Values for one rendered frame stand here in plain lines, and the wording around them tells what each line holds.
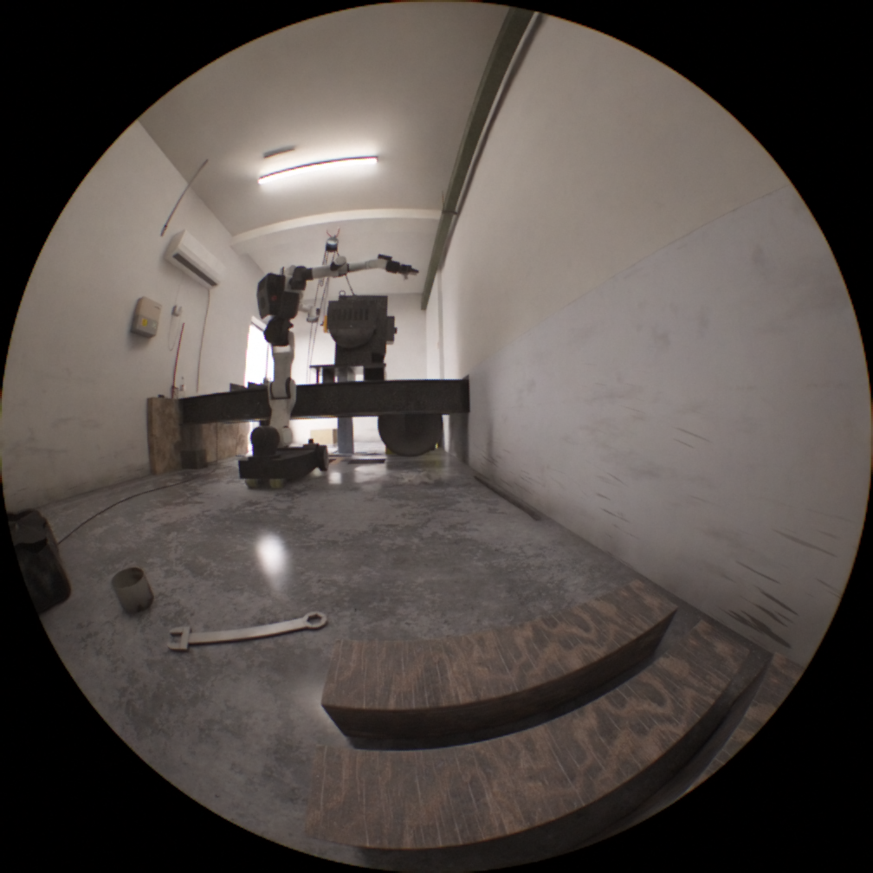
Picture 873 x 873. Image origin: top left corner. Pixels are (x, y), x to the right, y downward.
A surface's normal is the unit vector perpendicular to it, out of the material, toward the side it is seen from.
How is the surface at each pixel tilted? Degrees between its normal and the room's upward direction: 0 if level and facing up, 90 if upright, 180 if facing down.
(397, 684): 0
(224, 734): 0
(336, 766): 0
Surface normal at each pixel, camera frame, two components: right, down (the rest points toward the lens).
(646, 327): -0.99, 0.03
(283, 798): -0.02, -1.00
